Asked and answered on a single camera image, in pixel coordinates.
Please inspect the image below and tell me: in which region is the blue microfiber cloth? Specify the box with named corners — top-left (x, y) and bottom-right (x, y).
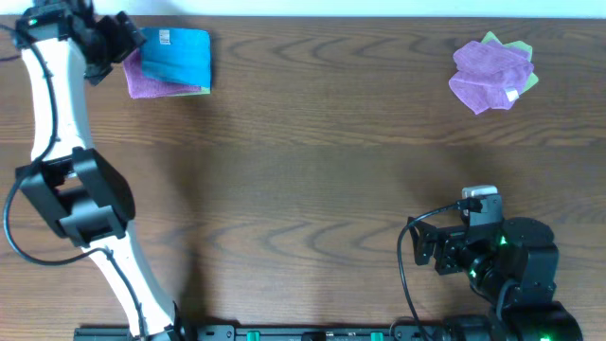
top-left (140, 27), bottom-right (212, 90)

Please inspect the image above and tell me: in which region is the crumpled purple cloth right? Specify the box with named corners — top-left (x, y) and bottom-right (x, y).
top-left (449, 40), bottom-right (534, 115)

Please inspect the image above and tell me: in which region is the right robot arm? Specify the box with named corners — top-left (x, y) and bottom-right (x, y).
top-left (400, 186), bottom-right (583, 341)

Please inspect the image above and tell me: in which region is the green cloth right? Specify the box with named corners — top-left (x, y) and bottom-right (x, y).
top-left (481, 31), bottom-right (539, 93)

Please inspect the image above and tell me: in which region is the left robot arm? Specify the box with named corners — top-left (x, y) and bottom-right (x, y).
top-left (2, 0), bottom-right (196, 340)

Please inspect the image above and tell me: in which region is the black mounting rail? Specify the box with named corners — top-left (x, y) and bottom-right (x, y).
top-left (73, 324), bottom-right (425, 341)

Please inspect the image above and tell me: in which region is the folded green cloth left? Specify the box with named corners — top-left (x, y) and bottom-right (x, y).
top-left (174, 87), bottom-right (211, 97)

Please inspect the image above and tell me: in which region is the folded purple cloth left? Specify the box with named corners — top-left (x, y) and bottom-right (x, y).
top-left (122, 49), bottom-right (200, 99)

